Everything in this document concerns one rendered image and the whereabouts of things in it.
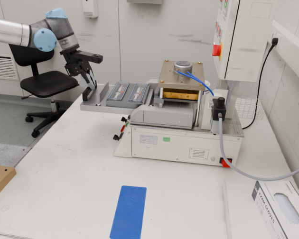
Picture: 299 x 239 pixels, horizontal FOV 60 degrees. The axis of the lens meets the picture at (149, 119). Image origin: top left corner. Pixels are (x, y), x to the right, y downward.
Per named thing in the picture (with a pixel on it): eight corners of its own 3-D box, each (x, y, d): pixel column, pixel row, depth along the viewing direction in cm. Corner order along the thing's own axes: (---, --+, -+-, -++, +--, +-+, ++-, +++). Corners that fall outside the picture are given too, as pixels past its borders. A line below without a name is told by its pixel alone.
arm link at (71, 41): (77, 32, 109) (69, 36, 103) (81, 42, 112) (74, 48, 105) (62, 37, 111) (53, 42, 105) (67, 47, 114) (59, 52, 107)
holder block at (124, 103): (149, 89, 126) (150, 84, 124) (143, 109, 109) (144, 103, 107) (116, 87, 127) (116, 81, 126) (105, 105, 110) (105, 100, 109)
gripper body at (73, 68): (76, 72, 119) (64, 47, 114) (92, 68, 117) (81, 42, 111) (70, 78, 113) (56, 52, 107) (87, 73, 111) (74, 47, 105)
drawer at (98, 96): (153, 96, 128) (154, 81, 124) (147, 118, 110) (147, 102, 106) (96, 91, 131) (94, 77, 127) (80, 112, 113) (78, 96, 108)
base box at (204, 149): (225, 126, 139) (231, 98, 130) (235, 175, 107) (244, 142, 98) (127, 118, 144) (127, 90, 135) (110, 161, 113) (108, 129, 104)
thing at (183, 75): (213, 81, 123) (217, 55, 116) (219, 114, 97) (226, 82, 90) (163, 78, 125) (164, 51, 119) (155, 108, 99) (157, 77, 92)
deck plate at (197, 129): (231, 98, 130) (232, 96, 130) (244, 137, 101) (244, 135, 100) (142, 91, 135) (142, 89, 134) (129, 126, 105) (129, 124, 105)
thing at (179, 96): (199, 83, 121) (201, 64, 116) (200, 105, 102) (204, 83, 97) (163, 80, 123) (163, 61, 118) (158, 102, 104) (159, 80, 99)
